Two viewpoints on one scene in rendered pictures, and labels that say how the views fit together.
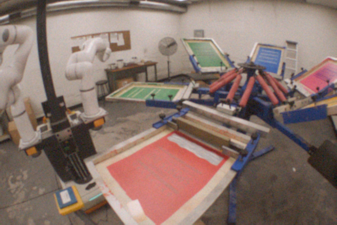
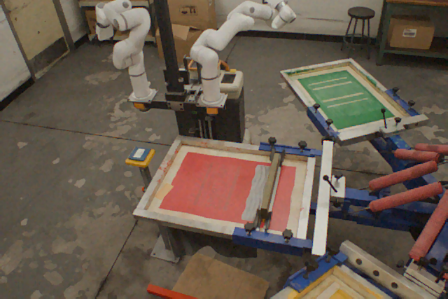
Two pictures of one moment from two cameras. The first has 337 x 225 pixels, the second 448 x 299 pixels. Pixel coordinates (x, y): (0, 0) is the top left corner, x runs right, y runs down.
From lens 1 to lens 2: 1.30 m
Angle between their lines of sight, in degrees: 55
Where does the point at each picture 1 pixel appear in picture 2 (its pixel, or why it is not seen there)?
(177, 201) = (185, 207)
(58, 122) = (173, 93)
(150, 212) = (167, 199)
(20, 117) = (136, 78)
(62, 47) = not seen: outside the picture
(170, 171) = (214, 189)
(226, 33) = not seen: outside the picture
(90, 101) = (206, 89)
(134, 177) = (192, 172)
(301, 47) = not seen: outside the picture
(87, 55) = (215, 42)
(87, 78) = (206, 69)
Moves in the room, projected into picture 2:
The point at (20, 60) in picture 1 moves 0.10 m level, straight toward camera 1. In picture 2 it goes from (136, 41) to (131, 50)
